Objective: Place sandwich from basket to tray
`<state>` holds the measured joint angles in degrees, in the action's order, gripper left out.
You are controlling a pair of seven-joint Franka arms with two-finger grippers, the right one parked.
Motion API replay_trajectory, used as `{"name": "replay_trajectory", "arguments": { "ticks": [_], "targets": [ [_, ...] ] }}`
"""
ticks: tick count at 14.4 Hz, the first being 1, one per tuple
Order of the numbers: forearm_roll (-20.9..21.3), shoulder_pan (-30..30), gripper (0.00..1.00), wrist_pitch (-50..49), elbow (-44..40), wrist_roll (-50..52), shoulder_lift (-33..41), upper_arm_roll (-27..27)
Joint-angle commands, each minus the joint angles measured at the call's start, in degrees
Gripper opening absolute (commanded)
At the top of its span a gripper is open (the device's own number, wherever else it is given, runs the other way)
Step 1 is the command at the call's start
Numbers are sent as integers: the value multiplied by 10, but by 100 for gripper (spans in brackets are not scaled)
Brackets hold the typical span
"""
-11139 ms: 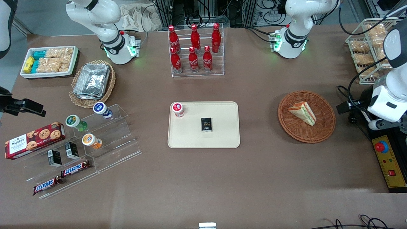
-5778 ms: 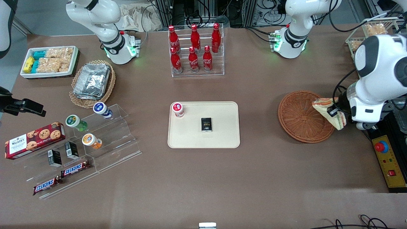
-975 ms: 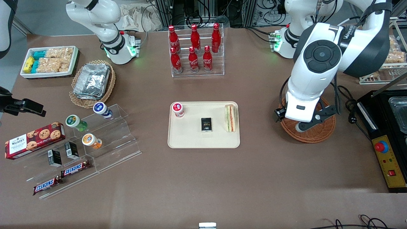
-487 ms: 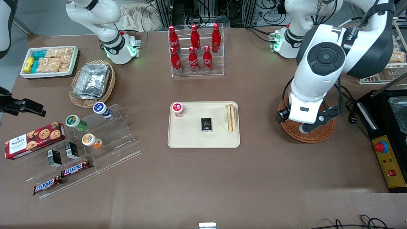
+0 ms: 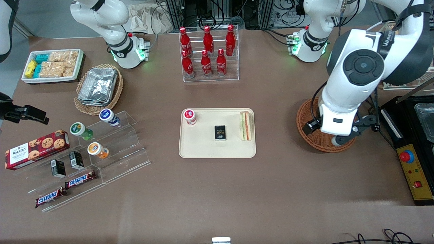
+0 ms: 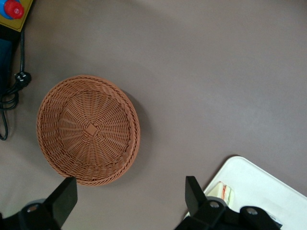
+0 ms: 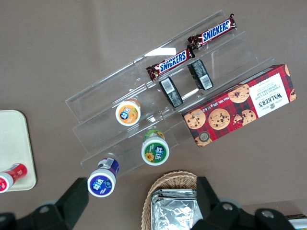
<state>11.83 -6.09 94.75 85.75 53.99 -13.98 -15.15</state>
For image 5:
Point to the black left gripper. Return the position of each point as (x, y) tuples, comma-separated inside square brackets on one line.
[(311, 126)]

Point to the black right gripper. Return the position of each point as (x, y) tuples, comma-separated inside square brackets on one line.
[(13, 112)]

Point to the triangular sandwich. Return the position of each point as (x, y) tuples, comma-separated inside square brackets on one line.
[(245, 126)]

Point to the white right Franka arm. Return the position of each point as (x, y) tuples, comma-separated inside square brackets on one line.
[(101, 13)]

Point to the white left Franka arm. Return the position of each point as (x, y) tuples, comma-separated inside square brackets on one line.
[(359, 67)]

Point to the round brown wicker basket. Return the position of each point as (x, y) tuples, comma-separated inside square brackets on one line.
[(317, 142)]

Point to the light woven wicker basket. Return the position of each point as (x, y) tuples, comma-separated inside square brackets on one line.
[(117, 93)]

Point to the beige plastic tray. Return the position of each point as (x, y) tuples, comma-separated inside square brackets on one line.
[(203, 145)]

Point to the red Walkers cookie box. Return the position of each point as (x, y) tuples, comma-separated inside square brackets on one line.
[(37, 149)]

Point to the yellow snack pack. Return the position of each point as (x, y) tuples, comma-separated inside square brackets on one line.
[(30, 68)]

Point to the teal snack pack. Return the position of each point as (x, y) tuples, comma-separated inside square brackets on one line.
[(41, 58), (38, 70)]

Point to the clear rice cracker bag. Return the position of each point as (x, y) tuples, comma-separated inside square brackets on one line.
[(56, 69), (64, 56)]

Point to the green-lid small drink bottle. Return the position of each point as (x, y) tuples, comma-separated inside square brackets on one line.
[(78, 129)]

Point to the small black box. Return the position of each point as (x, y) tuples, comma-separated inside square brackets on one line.
[(76, 160), (220, 133), (58, 168)]

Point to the white rectangular snack bin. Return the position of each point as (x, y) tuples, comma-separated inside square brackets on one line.
[(79, 66)]

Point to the stack of foil trays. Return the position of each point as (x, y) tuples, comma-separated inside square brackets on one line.
[(98, 86)]

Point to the orange-lid small drink bottle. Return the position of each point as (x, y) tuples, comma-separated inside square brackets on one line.
[(96, 149)]

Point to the blue-lid small drink bottle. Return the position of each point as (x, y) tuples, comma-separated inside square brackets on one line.
[(107, 116)]

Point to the Snickers chocolate bar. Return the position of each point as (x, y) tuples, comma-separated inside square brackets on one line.
[(80, 180), (50, 198)]

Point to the clear acrylic bottle rack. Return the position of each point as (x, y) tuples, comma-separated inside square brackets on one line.
[(234, 67)]

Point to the red cola bottle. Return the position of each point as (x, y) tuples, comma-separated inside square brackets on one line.
[(208, 40), (188, 66), (230, 40), (221, 65), (184, 41), (206, 66)]

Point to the clear acrylic stepped stand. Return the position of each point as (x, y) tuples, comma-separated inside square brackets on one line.
[(125, 149)]

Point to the clear plastic container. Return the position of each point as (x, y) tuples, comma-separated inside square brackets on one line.
[(425, 120)]

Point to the yellow emergency stop box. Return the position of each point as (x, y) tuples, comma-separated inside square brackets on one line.
[(418, 169)]

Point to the red-lid small drink bottle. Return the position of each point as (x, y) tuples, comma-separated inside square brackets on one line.
[(190, 116)]

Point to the small white object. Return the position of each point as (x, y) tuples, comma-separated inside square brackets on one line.
[(221, 240)]

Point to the crumpled beige cloth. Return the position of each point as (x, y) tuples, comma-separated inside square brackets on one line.
[(145, 18)]

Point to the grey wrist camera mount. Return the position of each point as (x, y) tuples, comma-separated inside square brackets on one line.
[(362, 123)]

